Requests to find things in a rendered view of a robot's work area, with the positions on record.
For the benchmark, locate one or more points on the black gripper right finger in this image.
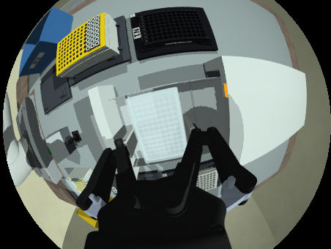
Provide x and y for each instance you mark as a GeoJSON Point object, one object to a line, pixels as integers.
{"type": "Point", "coordinates": [237, 182]}

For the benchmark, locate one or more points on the yellow open-top bin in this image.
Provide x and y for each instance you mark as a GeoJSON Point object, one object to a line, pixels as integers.
{"type": "Point", "coordinates": [88, 219]}

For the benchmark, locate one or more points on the grey bench mat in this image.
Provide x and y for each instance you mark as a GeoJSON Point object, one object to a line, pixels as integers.
{"type": "Point", "coordinates": [241, 28]}

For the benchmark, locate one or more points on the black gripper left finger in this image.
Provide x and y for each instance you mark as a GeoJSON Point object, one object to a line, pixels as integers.
{"type": "Point", "coordinates": [97, 192]}

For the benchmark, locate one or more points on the blue bin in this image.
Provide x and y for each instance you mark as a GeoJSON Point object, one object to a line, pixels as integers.
{"type": "Point", "coordinates": [40, 49]}

